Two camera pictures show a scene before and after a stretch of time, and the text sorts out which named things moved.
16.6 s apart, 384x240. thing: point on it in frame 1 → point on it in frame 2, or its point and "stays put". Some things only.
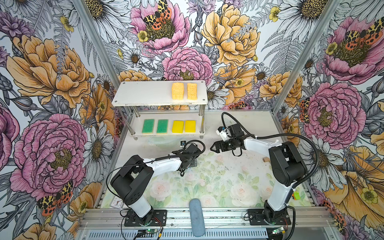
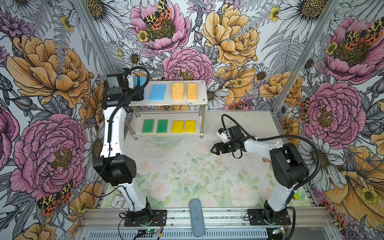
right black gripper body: [227, 145] stays put
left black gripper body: [193, 164] → [131, 92]
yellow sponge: [190, 126] stays put
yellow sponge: [178, 127] stays put
